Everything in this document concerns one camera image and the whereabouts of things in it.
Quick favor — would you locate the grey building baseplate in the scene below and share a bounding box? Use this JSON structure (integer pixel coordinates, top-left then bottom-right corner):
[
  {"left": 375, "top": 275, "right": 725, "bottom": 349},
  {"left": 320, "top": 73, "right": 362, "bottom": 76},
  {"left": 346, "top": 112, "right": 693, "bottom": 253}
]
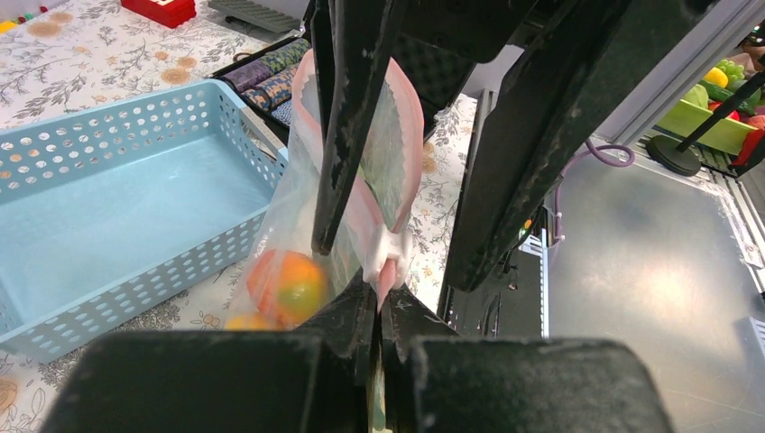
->
[{"left": 207, "top": 0, "right": 303, "bottom": 33}]

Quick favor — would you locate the black open carrying case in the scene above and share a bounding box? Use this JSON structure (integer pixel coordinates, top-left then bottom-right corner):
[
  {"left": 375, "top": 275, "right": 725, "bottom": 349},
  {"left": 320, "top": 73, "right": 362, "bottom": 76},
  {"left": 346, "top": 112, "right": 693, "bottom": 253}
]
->
[{"left": 212, "top": 34, "right": 475, "bottom": 143}]

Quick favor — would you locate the yellow lemon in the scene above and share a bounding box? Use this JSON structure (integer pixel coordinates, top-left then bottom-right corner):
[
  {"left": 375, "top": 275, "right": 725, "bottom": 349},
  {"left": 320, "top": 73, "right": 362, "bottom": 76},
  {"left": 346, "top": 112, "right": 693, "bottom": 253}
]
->
[{"left": 224, "top": 312, "right": 284, "bottom": 331}]

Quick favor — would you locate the light blue plastic basket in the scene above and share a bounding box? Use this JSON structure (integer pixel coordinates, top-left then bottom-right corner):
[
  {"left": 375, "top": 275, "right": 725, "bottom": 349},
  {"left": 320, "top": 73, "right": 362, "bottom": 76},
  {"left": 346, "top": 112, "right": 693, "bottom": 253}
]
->
[{"left": 1, "top": 79, "right": 288, "bottom": 363}]

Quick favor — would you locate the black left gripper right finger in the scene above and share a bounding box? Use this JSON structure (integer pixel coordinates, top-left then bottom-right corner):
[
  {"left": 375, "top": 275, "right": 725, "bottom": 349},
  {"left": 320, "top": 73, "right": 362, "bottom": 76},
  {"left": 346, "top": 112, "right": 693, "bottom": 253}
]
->
[{"left": 381, "top": 287, "right": 673, "bottom": 432}]

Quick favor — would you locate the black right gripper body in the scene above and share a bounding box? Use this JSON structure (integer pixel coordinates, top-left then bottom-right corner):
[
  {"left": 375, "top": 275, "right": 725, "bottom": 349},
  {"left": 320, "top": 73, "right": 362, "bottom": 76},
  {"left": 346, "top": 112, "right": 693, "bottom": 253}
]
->
[{"left": 400, "top": 1, "right": 716, "bottom": 90}]

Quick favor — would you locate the red orange mango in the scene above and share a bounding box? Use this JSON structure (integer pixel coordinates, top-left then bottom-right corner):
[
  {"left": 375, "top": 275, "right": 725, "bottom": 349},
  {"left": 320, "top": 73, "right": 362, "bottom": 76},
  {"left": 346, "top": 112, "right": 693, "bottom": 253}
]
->
[{"left": 245, "top": 250, "right": 330, "bottom": 327}]

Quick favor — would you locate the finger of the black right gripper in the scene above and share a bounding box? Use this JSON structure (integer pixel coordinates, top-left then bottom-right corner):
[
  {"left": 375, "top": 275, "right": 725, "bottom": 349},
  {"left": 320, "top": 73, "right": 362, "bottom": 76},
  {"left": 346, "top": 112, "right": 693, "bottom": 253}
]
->
[
  {"left": 445, "top": 1, "right": 634, "bottom": 292},
  {"left": 310, "top": 0, "right": 409, "bottom": 255}
]

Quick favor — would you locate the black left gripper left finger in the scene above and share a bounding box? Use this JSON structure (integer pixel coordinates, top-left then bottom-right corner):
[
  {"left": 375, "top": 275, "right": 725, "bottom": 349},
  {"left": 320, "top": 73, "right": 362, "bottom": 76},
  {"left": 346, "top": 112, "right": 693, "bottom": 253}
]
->
[{"left": 42, "top": 281, "right": 375, "bottom": 432}]

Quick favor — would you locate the red window block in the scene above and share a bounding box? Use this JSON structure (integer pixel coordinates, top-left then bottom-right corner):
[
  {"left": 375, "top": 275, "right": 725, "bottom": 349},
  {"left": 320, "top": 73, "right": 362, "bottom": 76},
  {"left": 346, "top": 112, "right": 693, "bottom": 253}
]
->
[{"left": 120, "top": 0, "right": 197, "bottom": 29}]

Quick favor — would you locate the purple patterned roll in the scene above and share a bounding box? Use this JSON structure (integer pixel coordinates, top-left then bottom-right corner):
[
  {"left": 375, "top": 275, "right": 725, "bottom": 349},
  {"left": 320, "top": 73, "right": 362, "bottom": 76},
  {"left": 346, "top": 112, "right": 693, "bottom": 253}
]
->
[{"left": 223, "top": 60, "right": 272, "bottom": 93}]

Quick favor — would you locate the green toy fruit crate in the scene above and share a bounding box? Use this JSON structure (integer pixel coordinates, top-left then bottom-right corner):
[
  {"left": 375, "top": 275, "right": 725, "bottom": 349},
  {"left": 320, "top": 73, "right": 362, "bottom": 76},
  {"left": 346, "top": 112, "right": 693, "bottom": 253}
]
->
[{"left": 656, "top": 58, "right": 765, "bottom": 158}]

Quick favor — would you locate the clear pink zip top bag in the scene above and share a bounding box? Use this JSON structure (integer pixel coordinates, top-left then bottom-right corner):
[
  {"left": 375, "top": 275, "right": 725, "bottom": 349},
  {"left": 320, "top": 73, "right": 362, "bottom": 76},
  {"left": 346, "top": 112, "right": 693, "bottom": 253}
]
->
[{"left": 226, "top": 57, "right": 424, "bottom": 320}]

